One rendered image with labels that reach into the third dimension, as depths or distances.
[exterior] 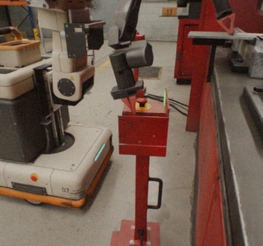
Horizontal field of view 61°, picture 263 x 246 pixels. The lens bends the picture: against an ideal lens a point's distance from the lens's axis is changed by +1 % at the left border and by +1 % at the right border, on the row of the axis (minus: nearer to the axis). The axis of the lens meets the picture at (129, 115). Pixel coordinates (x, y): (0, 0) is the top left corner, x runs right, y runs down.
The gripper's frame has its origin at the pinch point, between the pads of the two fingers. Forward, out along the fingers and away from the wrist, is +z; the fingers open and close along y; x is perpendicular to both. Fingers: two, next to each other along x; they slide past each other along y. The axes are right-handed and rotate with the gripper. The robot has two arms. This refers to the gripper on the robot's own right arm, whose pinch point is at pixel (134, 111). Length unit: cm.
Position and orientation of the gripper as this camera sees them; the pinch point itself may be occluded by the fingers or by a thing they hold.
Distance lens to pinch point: 73.9
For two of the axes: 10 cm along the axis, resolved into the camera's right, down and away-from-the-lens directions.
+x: 1.0, -4.3, 9.0
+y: 9.6, -1.9, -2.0
